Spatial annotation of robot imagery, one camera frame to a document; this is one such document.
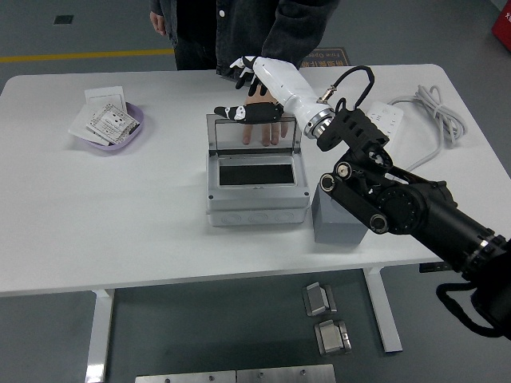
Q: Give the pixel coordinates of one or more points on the black perforated bar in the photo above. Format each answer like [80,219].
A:
[433,267]

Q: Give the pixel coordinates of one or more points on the grey enclosure box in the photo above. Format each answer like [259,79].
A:
[255,199]

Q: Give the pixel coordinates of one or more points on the person's right hand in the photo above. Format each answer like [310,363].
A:
[157,22]

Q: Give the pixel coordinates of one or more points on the plain white card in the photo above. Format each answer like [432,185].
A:
[78,127]

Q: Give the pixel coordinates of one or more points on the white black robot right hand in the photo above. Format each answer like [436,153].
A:
[287,89]

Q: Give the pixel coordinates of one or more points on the brown floor sign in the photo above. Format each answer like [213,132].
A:
[335,58]

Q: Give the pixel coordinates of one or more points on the purple plastic tray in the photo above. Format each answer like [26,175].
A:
[137,114]

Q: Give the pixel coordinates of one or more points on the red object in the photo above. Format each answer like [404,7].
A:
[503,26]

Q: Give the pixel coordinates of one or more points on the steel floor plate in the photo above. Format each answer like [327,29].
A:
[283,375]
[183,377]

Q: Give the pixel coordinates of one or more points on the grey cube with round hole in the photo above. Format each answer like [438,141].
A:
[331,227]

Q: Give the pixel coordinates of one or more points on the person's left forearm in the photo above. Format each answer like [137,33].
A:
[295,36]

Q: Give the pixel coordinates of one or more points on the person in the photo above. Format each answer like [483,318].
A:
[223,32]

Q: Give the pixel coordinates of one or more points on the white power strip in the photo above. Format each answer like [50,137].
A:
[389,115]

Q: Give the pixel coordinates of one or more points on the white wall switch plate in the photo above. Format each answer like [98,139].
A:
[104,95]

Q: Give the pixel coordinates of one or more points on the small metal block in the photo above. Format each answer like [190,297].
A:
[331,339]
[317,299]

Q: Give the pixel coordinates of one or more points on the person's left hand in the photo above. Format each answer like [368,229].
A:
[265,133]

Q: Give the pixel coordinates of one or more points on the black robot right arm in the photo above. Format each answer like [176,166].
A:
[399,203]

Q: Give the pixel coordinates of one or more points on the yellow floor tape line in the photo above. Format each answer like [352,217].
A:
[80,56]

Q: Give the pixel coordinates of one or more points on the black floor hatch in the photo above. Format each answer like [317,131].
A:
[64,20]

